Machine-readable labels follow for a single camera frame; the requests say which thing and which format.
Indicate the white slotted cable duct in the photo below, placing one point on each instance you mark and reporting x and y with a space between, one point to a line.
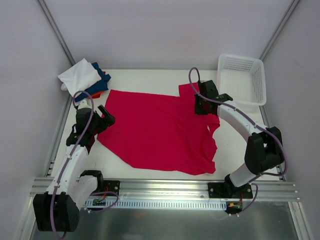
157 204

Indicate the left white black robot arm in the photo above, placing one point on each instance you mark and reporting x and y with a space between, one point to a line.
58 208

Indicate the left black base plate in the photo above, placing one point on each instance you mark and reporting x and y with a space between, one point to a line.
110 187

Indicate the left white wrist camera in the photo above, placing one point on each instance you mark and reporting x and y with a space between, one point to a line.
84 104

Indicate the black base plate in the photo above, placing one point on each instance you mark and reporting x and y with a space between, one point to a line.
224 190
110 187

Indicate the white plastic basket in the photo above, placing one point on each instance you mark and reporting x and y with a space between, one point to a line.
243 78

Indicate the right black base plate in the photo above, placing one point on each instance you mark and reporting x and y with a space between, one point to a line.
224 190

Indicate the folded orange t shirt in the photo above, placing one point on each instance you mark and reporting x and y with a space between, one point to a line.
96 95

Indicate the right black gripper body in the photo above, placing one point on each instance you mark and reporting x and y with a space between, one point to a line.
200 104

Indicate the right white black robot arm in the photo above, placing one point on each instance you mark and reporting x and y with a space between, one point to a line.
264 149

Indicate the folded white t shirt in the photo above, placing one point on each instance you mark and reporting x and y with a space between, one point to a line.
79 77

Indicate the folded blue t shirt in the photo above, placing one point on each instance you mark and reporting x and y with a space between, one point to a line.
80 95

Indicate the magenta t shirt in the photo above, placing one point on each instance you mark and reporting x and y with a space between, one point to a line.
161 132

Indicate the aluminium mounting rail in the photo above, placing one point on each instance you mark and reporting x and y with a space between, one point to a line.
160 189

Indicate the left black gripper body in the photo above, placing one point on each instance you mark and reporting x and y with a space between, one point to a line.
105 118

